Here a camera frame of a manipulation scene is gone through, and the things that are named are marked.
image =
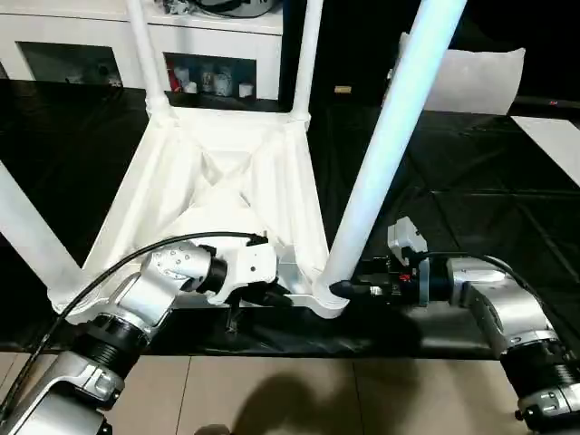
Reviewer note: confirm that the white plastic table top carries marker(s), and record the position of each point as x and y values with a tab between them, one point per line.
204	181

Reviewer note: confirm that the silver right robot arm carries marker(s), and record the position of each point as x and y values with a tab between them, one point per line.
507	308

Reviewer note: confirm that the black left robot foot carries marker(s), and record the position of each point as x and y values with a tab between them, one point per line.
210	429

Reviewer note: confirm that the white flat board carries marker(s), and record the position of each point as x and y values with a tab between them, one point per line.
553	145

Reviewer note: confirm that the white pillow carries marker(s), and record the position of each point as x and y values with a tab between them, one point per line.
476	77

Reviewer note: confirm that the black box with gold label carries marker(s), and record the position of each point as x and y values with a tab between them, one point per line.
344	54

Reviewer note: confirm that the grey round pot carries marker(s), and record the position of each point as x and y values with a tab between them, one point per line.
235	6

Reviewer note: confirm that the white glass-door cabinet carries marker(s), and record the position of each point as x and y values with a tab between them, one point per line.
90	41

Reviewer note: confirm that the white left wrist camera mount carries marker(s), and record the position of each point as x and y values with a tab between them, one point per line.
254	267

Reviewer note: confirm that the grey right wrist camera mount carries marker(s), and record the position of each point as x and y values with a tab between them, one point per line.
408	240

